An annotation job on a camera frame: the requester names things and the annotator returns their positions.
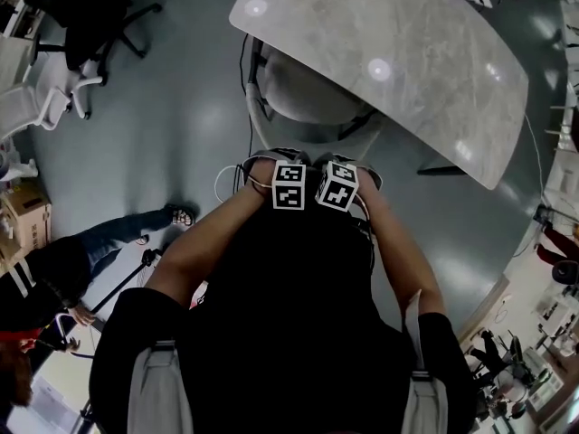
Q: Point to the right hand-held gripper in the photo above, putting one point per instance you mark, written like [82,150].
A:
[337,185]

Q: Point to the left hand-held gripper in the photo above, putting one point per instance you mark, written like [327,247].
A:
[289,188]

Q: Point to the grey upholstered chair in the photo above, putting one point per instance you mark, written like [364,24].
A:
[307,97]

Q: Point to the person's left forearm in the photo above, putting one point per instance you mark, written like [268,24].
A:
[203,242]

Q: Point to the person's right forearm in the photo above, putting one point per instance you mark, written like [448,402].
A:
[402,265]

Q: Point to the white mesh office chair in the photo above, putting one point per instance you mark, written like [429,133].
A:
[50,84]

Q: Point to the black mesh office chair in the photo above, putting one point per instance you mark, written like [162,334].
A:
[90,7]

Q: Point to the person's left hand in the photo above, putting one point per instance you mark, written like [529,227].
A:
[263,176]

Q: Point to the person's right hand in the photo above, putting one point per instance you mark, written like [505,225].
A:
[368,190]

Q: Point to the person's black shirt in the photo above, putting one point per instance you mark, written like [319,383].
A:
[294,310]

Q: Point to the grey marble table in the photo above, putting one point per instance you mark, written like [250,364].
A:
[384,39]

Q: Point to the black tripod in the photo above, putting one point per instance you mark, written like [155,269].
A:
[121,285]

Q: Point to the black equipment stand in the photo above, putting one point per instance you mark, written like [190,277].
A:
[490,355]

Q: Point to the white shelf rack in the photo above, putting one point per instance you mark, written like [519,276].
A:
[567,174]

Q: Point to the brown cardboard box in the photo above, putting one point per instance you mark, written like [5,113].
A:
[27,215]

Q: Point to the clear plastic wrapped pack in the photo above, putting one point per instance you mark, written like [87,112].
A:
[16,167]

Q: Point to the white side desk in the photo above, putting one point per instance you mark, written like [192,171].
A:
[54,391]

